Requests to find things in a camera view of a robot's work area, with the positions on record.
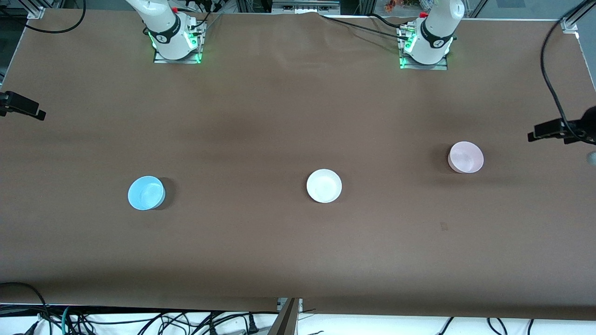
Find pink bowl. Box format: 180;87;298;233
447;141;484;174

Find blue bowl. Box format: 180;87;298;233
128;175;166;211

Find white bowl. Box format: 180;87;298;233
306;169;343;204

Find colourful floral object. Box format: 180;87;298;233
384;0;436;13

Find brown table cover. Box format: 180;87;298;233
0;8;596;322

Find grey power strip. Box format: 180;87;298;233
271;0;340;13

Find aluminium profile beam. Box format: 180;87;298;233
269;298;303;335

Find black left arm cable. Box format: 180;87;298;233
540;0;596;140

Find aluminium frame post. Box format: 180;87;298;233
561;0;596;34
26;0;47;20

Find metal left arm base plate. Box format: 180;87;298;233
399;26;448;71

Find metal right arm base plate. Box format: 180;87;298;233
154;21;205;64

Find black curved cable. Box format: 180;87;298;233
0;281;53;335

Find black base cable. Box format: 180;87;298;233
319;13;413;40
184;0;224;35

